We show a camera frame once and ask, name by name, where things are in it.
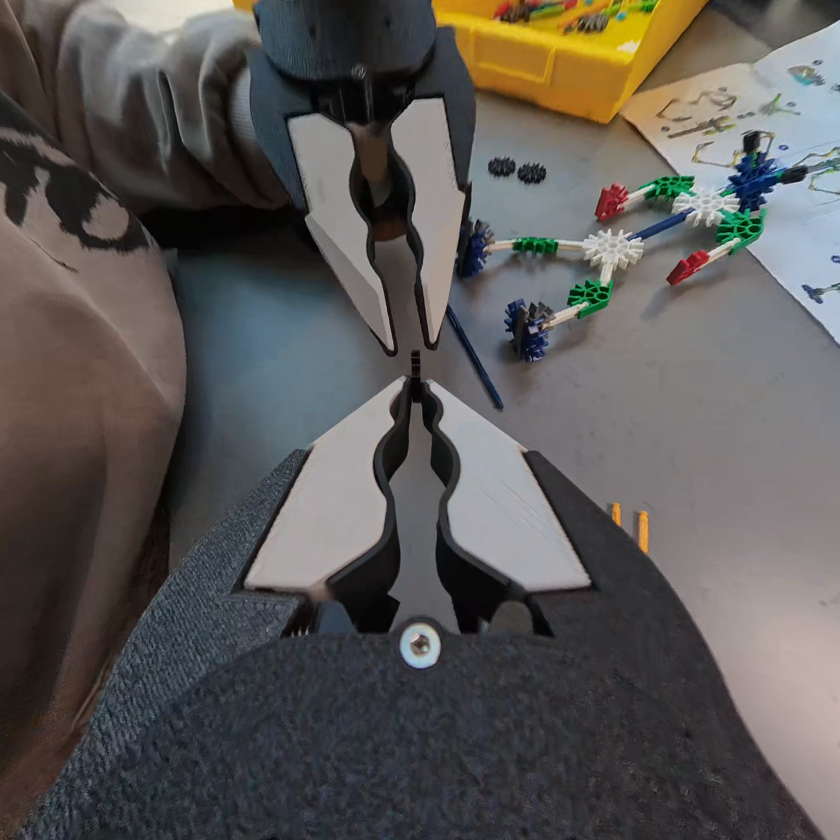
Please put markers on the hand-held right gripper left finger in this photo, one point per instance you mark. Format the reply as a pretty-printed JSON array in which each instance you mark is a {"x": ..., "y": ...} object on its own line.
[{"x": 321, "y": 518}]

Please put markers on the pile of toy construction pieces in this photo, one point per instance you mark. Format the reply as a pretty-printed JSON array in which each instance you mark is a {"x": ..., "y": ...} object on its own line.
[{"x": 577, "y": 19}]

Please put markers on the multicolour toy construction model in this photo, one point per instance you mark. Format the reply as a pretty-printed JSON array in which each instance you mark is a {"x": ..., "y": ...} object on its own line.
[{"x": 613, "y": 246}]

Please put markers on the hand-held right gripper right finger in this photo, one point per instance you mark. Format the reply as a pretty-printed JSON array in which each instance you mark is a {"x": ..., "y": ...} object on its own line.
[{"x": 512, "y": 518}]

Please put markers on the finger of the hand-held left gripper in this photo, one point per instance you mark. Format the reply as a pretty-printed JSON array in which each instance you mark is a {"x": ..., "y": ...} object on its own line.
[
  {"x": 328, "y": 190},
  {"x": 433, "y": 197}
]

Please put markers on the yellow plastic bin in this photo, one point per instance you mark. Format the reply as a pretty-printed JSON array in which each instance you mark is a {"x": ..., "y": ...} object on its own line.
[{"x": 577, "y": 72}]

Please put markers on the person's left forearm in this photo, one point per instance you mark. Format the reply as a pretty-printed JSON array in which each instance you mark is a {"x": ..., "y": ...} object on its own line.
[{"x": 151, "y": 98}]

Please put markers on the long blue toy rod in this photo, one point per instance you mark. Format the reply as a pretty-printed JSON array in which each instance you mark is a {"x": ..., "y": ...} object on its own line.
[{"x": 476, "y": 361}]

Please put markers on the grey desk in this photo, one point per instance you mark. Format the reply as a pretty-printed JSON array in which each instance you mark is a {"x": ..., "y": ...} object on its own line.
[{"x": 295, "y": 367}]

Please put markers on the folded white instruction sheet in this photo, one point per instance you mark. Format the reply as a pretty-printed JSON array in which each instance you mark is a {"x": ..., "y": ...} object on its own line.
[{"x": 807, "y": 249}]

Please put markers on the small black gear connector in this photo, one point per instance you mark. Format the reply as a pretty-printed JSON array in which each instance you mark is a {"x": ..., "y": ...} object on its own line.
[
  {"x": 502, "y": 165},
  {"x": 415, "y": 367},
  {"x": 531, "y": 172}
]

